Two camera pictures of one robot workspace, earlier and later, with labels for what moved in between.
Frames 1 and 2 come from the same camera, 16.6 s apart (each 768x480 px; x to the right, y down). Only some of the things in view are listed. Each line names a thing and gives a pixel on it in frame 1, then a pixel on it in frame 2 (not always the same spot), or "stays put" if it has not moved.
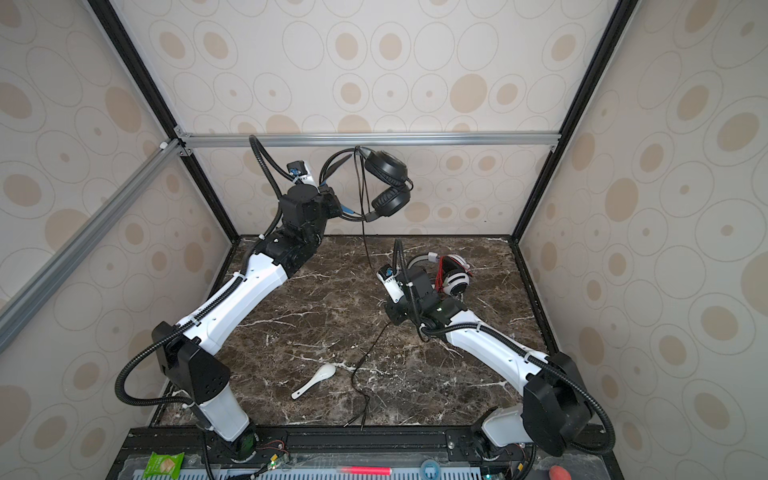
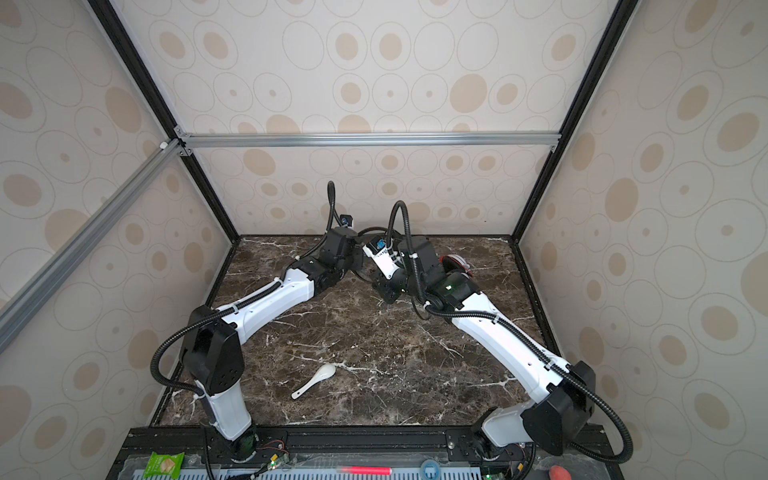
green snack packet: [164, 467] stays put
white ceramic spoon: [325, 372] stays put
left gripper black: [326, 197] → [357, 255]
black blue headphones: [359, 183] → [361, 261]
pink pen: [366, 470] stays put
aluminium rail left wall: [18, 310] stays put
